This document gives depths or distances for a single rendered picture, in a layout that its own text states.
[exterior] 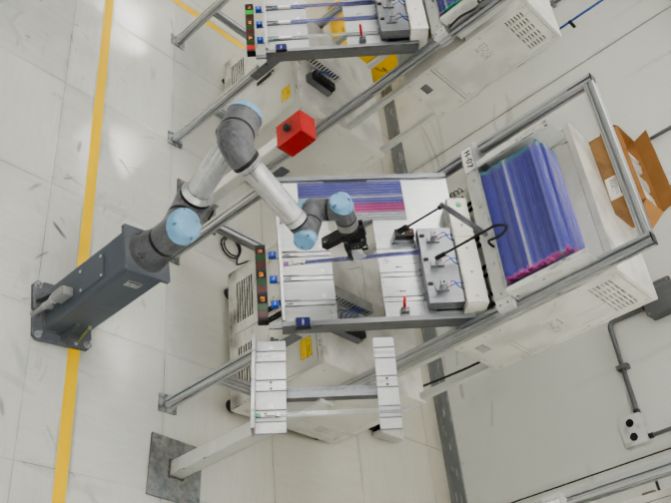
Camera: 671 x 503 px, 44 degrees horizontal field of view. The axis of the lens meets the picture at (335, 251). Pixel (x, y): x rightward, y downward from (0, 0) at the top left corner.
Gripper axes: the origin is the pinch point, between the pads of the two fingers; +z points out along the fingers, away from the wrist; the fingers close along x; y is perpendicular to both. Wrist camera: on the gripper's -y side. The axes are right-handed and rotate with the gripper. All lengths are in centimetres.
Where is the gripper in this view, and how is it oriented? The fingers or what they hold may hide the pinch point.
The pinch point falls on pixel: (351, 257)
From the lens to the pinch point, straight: 304.2
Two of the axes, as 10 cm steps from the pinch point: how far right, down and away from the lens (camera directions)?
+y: 9.8, -1.8, -1.0
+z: 1.9, 5.5, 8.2
